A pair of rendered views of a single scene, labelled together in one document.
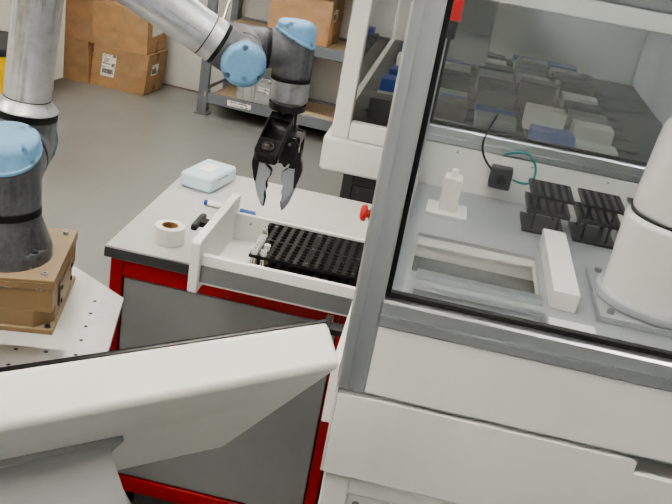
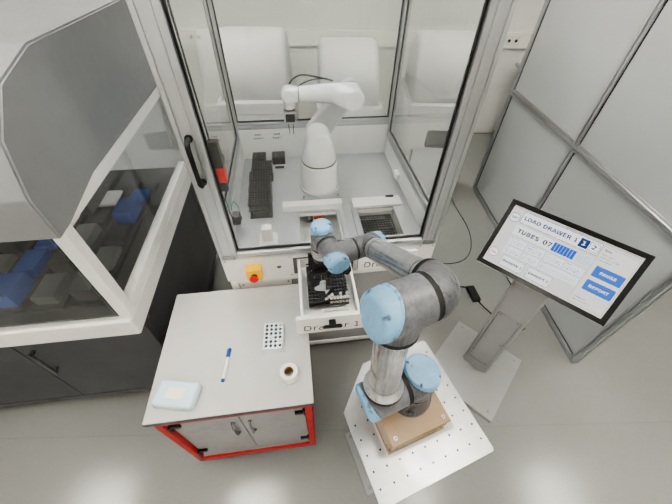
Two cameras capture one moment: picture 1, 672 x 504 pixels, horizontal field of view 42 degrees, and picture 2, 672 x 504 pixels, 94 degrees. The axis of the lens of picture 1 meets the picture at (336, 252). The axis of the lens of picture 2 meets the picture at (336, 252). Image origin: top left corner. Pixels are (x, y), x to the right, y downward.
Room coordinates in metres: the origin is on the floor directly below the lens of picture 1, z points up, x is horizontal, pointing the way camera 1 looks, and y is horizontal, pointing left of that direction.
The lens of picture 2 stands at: (1.76, 0.93, 2.02)
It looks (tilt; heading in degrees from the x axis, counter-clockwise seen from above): 46 degrees down; 257
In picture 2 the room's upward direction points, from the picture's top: 1 degrees clockwise
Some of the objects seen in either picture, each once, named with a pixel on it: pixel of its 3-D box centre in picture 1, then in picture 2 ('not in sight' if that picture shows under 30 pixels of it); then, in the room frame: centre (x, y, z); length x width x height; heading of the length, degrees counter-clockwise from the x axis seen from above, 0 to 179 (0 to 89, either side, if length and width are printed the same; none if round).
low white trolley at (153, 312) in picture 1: (245, 353); (252, 377); (2.02, 0.19, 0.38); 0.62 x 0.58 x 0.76; 175
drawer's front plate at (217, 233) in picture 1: (215, 240); (331, 322); (1.61, 0.24, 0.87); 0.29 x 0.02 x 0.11; 175
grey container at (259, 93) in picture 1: (272, 88); not in sight; (5.65, 0.61, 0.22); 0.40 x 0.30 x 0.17; 79
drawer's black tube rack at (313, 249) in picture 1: (310, 263); (326, 284); (1.59, 0.05, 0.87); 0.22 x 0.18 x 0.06; 85
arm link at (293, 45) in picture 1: (292, 50); (321, 236); (1.63, 0.15, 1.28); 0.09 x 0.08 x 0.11; 102
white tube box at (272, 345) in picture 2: not in sight; (273, 337); (1.86, 0.21, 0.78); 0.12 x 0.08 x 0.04; 83
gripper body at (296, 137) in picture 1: (284, 131); (319, 265); (1.64, 0.14, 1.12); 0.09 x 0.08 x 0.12; 175
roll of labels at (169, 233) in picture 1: (169, 233); (289, 373); (1.81, 0.38, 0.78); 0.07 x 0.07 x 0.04
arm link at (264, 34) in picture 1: (240, 46); (337, 254); (1.59, 0.24, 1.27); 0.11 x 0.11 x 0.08; 12
